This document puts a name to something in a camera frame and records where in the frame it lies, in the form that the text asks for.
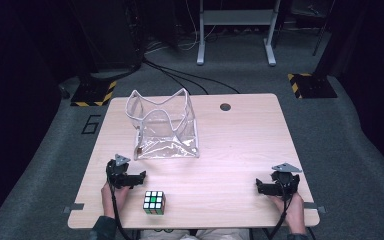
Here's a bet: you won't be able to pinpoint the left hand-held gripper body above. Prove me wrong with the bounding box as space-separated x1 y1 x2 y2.
105 153 138 190

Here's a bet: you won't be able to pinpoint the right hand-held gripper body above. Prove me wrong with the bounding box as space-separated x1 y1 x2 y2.
269 162 303 202

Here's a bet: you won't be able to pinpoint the colourful puzzle cube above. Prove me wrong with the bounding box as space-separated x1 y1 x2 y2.
142 190 167 216

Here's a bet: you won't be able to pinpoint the transparent plastic bag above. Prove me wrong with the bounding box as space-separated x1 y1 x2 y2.
124 87 201 161

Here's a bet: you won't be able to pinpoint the person's left hand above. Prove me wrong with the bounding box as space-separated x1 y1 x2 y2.
101 182 131 220

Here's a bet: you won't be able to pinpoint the person's right hand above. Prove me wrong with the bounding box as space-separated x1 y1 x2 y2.
267 192 307 235

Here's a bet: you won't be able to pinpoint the person's light trousers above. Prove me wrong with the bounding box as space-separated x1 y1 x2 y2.
139 228 252 240

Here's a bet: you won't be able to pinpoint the black equipment cabinet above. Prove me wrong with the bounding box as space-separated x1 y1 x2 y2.
69 0 145 74

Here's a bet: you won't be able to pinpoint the black stand pole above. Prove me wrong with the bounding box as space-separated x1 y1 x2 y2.
312 0 336 57

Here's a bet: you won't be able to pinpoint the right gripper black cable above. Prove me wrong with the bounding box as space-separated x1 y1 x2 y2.
268 194 296 240

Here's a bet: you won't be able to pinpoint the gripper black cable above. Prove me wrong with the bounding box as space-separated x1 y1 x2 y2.
107 179 133 240
268 194 296 240

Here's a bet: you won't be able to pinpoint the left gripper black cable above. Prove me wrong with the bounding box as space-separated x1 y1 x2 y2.
107 179 133 240

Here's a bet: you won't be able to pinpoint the grey metal table bracket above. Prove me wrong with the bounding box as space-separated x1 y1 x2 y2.
62 202 85 215
302 201 327 215

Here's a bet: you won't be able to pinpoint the black yellow striped base plate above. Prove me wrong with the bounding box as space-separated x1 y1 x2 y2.
286 72 339 100
70 79 118 108

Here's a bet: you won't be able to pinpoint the black floor cables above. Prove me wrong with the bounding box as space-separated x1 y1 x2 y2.
142 58 241 96

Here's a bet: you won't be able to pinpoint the white loose cables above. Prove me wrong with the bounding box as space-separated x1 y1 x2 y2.
145 0 218 53

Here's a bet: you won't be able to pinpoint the white metal stand frame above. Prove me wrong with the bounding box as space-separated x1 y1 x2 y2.
196 0 283 67

